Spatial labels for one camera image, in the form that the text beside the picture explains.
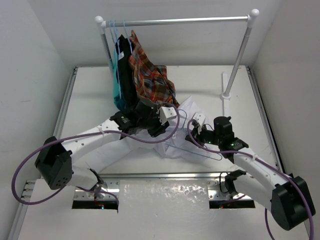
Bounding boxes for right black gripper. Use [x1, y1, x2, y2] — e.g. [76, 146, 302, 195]
[185, 122, 222, 149]

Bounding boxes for blue wire hanger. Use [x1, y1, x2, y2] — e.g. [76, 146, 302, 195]
[163, 109, 223, 162]

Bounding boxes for white shirt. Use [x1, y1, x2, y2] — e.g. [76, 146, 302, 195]
[84, 96, 226, 175]

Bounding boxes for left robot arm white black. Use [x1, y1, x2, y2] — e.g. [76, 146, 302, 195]
[34, 99, 177, 190]

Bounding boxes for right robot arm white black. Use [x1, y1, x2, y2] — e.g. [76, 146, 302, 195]
[186, 113, 316, 231]

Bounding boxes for black garment on hanger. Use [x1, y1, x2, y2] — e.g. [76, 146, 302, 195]
[116, 35, 138, 111]

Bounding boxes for teal garment on hanger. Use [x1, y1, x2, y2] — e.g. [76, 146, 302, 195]
[112, 50, 126, 111]

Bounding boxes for plaid shirt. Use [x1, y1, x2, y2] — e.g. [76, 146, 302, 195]
[128, 31, 180, 107]

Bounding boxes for blue hanger with black garment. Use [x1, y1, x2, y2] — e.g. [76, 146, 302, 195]
[113, 20, 120, 48]

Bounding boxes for blue hanger with teal garment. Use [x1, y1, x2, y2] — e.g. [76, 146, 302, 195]
[108, 20, 116, 45]

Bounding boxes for clothes rack metal white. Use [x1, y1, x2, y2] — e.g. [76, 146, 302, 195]
[94, 9, 260, 117]

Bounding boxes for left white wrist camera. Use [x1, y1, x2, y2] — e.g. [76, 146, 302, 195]
[159, 106, 177, 125]

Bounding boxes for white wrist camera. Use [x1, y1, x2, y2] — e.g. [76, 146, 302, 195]
[159, 106, 177, 125]
[192, 112, 206, 134]

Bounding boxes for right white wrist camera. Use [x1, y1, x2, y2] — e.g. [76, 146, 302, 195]
[192, 112, 206, 134]

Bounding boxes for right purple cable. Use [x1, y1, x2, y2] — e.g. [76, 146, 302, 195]
[186, 118, 316, 240]

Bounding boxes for purple cable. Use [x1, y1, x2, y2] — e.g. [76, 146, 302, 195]
[11, 106, 181, 206]
[186, 118, 316, 240]

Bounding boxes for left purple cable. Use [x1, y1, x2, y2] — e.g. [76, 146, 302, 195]
[11, 106, 181, 206]

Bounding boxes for metal mounting rail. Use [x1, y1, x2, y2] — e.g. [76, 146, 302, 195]
[23, 171, 276, 202]

